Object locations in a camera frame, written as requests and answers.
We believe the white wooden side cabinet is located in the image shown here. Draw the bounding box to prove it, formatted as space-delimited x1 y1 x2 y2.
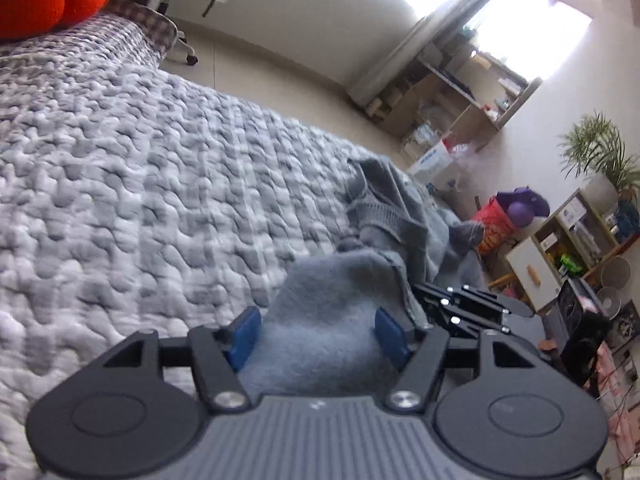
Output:
489 190 638 312

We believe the white blue cardboard box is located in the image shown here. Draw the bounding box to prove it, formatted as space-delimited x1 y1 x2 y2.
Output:
408 141 458 188

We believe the grey checkered blanket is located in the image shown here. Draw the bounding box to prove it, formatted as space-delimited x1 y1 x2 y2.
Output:
106 0 179 66

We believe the grey knitted cat sweater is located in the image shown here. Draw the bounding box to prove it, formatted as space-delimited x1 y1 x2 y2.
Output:
240 158 485 400

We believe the green potted plant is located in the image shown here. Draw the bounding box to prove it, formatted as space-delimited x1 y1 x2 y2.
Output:
559 112 639 205

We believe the red patterned basket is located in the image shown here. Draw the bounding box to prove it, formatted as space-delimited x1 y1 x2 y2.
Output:
472 196 518 257

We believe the wooden desk shelf unit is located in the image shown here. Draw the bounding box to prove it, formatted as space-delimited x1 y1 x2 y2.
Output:
366 28 542 164

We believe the grey white quilted bedspread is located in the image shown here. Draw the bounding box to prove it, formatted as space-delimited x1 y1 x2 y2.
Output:
0 11 467 480

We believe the small white fan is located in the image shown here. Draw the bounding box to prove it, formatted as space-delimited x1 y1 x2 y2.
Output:
597 256 631 318

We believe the right beige curtain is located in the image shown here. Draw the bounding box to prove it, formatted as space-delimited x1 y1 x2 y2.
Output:
347 0 489 108

